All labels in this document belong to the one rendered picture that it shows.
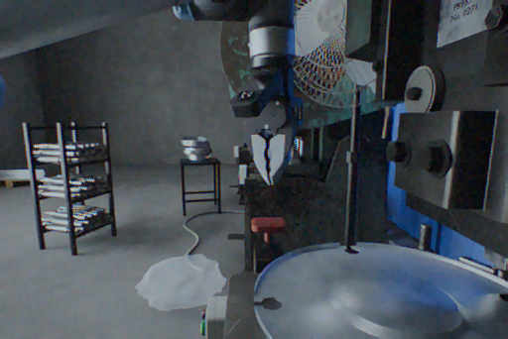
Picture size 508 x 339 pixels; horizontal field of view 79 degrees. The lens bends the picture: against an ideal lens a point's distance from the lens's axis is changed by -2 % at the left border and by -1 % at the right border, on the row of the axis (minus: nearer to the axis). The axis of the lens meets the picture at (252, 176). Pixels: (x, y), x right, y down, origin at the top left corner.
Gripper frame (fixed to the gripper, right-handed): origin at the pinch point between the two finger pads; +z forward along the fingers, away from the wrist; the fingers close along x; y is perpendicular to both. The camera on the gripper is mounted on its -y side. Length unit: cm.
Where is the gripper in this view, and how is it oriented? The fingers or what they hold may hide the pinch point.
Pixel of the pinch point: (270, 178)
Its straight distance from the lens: 54.4
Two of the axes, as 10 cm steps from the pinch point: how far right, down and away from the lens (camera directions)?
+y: 4.8, -1.9, 8.6
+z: 0.3, 9.8, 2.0
